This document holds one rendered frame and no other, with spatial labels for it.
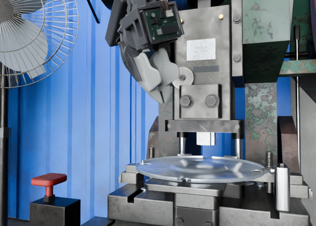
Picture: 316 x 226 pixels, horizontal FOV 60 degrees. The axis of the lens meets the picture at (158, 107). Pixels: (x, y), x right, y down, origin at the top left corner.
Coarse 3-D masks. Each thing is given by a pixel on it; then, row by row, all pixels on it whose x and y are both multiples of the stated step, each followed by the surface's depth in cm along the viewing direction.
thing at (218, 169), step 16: (144, 160) 70; (160, 160) 73; (176, 160) 73; (192, 160) 73; (208, 160) 73; (224, 160) 73; (240, 160) 71; (160, 176) 52; (176, 176) 54; (192, 176) 54; (208, 176) 54; (224, 176) 54; (240, 176) 54; (256, 176) 52
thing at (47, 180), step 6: (48, 174) 65; (54, 174) 65; (60, 174) 65; (36, 180) 61; (42, 180) 60; (48, 180) 60; (54, 180) 61; (60, 180) 63; (42, 186) 60; (48, 186) 60; (48, 192) 63
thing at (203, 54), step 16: (176, 16) 70; (192, 16) 69; (208, 16) 68; (224, 16) 66; (192, 32) 69; (208, 32) 68; (224, 32) 66; (176, 48) 70; (192, 48) 69; (208, 48) 67; (224, 48) 66; (176, 64) 70; (192, 64) 69; (208, 64) 67; (224, 64) 66; (176, 80) 68; (192, 80) 67; (208, 80) 67; (224, 80) 66; (176, 96) 70; (192, 96) 65; (208, 96) 64; (224, 96) 66; (176, 112) 70; (192, 112) 65; (208, 112) 64; (224, 112) 66
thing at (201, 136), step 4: (200, 132) 73; (204, 132) 73; (208, 132) 73; (212, 132) 73; (200, 136) 73; (204, 136) 73; (208, 136) 73; (212, 136) 73; (200, 140) 73; (204, 140) 73; (208, 140) 73; (212, 140) 73; (200, 144) 73; (204, 144) 73; (208, 144) 73; (212, 144) 73
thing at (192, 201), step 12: (156, 180) 51; (168, 192) 47; (180, 192) 47; (192, 192) 46; (204, 192) 45; (216, 192) 45; (180, 204) 59; (192, 204) 58; (204, 204) 57; (216, 204) 57; (180, 216) 59; (192, 216) 58; (204, 216) 57; (216, 216) 57
